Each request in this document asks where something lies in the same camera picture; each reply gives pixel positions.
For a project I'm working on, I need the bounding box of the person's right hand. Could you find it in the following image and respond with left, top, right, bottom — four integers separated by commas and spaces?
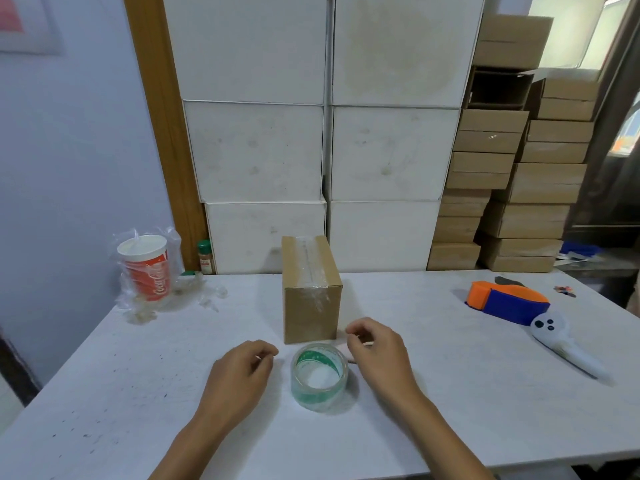
345, 317, 424, 403

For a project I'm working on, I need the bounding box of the white handheld fan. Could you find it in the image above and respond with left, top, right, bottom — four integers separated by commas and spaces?
530, 311, 612, 380

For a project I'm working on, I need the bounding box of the red paper cup white lid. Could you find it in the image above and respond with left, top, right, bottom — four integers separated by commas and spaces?
116, 234, 172, 302

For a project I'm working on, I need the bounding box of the small green-capped spice bottle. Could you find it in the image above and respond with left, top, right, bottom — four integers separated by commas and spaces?
197, 240, 215, 275

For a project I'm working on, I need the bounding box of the blue plastic item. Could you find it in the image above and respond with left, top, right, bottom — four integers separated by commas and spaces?
559, 240, 605, 261

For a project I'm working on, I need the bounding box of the small taped cardboard box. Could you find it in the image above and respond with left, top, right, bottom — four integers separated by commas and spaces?
281, 235, 344, 345

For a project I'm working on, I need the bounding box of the person's right forearm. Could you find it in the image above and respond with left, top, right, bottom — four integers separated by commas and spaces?
385, 387, 497, 480

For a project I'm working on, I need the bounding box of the stack of white boxes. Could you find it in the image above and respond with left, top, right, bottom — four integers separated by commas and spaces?
163, 0, 486, 275

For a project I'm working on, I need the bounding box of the clear plastic bag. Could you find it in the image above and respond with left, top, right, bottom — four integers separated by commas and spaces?
110, 226, 229, 326

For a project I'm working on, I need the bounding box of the stack of brown cardboard boxes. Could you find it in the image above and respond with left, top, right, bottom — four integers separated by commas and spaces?
426, 14, 601, 273

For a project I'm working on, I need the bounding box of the person's left forearm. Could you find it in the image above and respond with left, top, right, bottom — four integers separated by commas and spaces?
148, 407, 247, 480

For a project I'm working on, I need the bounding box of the orange and blue tape dispenser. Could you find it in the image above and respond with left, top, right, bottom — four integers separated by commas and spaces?
464, 276, 551, 327

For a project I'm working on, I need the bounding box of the framed picture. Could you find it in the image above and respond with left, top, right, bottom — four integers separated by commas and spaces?
0, 0, 65, 56

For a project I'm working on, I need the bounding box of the clear packing tape roll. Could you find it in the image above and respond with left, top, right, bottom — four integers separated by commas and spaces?
290, 343, 349, 412

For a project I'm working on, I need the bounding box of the person's left hand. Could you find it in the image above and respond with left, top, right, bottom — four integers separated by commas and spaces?
200, 340, 280, 421

